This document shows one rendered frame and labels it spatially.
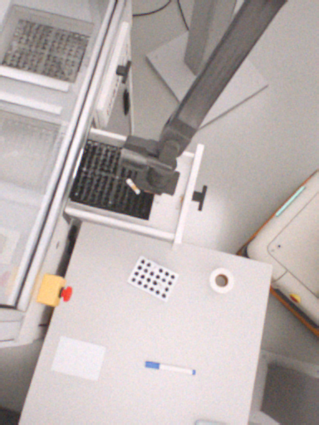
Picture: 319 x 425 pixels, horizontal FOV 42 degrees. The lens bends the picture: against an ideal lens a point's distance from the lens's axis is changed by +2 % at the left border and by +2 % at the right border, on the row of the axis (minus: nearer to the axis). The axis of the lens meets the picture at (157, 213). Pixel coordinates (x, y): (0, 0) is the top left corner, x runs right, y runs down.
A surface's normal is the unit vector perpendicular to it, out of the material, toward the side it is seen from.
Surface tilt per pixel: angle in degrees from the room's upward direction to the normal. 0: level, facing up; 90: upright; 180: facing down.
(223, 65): 54
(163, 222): 0
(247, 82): 3
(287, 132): 0
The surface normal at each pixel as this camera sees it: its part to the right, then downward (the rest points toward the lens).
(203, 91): -0.20, 0.60
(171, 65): -0.04, -0.21
